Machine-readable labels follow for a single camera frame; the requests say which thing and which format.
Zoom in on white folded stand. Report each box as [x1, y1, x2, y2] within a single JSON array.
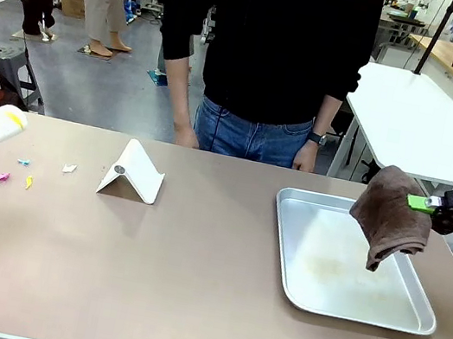
[[94, 133, 171, 207]]

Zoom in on wooden top workbench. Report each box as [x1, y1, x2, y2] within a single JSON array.
[[403, 32, 453, 82]]

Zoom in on person's left hand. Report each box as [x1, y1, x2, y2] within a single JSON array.
[[290, 139, 325, 175]]

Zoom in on yellow scrap on roller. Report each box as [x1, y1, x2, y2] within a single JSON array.
[[1, 109, 30, 131]]

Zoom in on person's left forearm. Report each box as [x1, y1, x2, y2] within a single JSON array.
[[309, 89, 341, 140]]

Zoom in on person's black sweater torso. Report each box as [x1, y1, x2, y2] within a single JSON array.
[[146, 0, 386, 142]]

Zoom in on silver metal tray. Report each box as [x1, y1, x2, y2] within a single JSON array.
[[257, 185, 453, 338]]

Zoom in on blue mat on floor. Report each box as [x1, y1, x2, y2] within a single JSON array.
[[144, 67, 170, 88]]

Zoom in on grey metal stool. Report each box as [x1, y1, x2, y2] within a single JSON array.
[[0, 40, 56, 115]]

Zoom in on brown cloth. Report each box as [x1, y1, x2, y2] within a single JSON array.
[[339, 159, 442, 282]]

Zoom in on person's right forearm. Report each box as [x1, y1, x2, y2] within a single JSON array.
[[153, 52, 207, 134]]

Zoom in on person's blue jeans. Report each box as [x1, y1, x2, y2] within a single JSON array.
[[188, 93, 317, 172]]

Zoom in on black tripod pole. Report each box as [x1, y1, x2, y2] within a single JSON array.
[[413, 0, 453, 80]]

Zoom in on black wrist watch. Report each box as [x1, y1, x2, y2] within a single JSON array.
[[306, 131, 329, 149]]

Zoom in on person's right hand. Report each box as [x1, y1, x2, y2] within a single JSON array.
[[169, 121, 204, 150]]

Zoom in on large white side table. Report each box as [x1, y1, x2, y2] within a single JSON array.
[[325, 57, 453, 200]]

